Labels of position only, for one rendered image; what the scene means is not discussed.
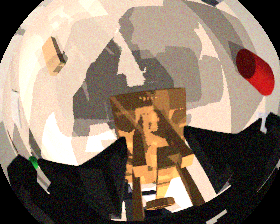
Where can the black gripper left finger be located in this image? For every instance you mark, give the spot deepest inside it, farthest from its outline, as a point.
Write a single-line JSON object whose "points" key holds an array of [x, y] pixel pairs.
{"points": [[101, 178]]}

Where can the white flat slab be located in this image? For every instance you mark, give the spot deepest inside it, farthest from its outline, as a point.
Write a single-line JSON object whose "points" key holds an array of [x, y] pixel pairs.
{"points": [[15, 108]]}

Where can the green ball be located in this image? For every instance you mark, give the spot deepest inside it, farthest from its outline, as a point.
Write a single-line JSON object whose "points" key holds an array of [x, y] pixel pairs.
{"points": [[34, 161]]}

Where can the red plastic cup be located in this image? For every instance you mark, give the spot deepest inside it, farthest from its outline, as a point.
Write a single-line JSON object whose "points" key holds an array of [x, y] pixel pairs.
{"points": [[256, 71]]}

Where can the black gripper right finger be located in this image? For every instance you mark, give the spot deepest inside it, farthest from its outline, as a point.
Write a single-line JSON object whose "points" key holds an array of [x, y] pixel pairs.
{"points": [[219, 153]]}

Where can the white plastic cup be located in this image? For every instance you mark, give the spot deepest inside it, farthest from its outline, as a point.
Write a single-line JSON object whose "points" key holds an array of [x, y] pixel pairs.
{"points": [[262, 116]]}

